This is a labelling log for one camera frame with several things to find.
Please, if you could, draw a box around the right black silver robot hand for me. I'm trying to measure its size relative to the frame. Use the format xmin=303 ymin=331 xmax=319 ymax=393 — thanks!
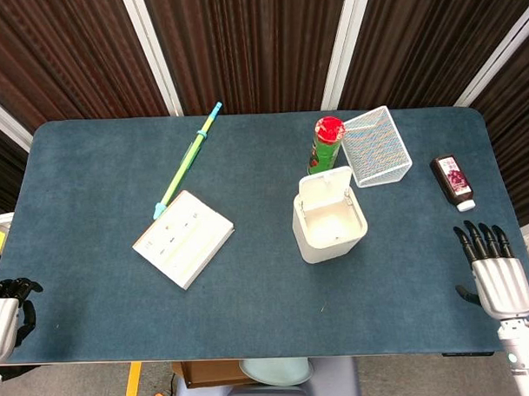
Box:
xmin=452 ymin=217 xmax=529 ymax=322

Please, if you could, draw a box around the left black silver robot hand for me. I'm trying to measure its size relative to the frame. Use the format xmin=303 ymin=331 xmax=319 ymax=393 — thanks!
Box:
xmin=0 ymin=276 xmax=47 ymax=365

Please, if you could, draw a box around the beige lidded trash bin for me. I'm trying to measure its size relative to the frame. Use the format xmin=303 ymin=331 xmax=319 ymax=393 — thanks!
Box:
xmin=289 ymin=165 xmax=370 ymax=266

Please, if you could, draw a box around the dark object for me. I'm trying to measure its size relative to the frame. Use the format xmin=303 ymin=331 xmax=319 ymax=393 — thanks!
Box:
xmin=429 ymin=154 xmax=477 ymax=214

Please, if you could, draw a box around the green can with red lid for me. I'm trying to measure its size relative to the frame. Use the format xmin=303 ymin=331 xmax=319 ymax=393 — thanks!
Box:
xmin=304 ymin=115 xmax=348 ymax=175

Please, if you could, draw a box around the black desk control panel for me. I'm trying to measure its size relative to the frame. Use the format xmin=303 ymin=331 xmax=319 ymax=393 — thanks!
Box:
xmin=441 ymin=350 xmax=497 ymax=359

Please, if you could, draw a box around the white and yellow equipment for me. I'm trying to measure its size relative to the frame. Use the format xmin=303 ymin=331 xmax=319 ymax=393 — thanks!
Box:
xmin=0 ymin=212 xmax=17 ymax=254

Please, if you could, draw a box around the grey blue plastic stool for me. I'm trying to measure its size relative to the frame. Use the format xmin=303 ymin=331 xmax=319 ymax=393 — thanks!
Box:
xmin=172 ymin=354 xmax=363 ymax=396

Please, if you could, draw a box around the flat white cardboard box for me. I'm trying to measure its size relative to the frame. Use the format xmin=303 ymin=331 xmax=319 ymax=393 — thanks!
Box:
xmin=129 ymin=188 xmax=237 ymax=293

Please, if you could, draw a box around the brown cardboard box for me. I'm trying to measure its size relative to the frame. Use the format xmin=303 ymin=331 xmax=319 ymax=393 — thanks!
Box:
xmin=171 ymin=358 xmax=257 ymax=390

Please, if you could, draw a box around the pale green plastic basin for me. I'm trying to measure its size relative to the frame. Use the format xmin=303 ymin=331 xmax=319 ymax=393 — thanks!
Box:
xmin=238 ymin=356 xmax=315 ymax=389

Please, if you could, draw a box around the long green yellow pen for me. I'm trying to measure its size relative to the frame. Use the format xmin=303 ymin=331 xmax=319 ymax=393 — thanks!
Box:
xmin=149 ymin=102 xmax=228 ymax=221

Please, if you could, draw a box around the blue felt table mat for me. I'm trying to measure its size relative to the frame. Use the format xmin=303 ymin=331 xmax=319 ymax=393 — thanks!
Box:
xmin=0 ymin=103 xmax=529 ymax=369

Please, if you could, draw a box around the white wire mesh basket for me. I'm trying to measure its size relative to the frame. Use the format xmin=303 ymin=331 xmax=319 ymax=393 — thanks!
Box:
xmin=339 ymin=104 xmax=414 ymax=190

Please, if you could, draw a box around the white partition post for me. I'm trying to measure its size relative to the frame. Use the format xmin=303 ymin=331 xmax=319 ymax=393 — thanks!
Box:
xmin=316 ymin=0 xmax=378 ymax=112
xmin=0 ymin=88 xmax=33 ymax=153
xmin=120 ymin=0 xmax=184 ymax=120
xmin=451 ymin=10 xmax=529 ymax=108

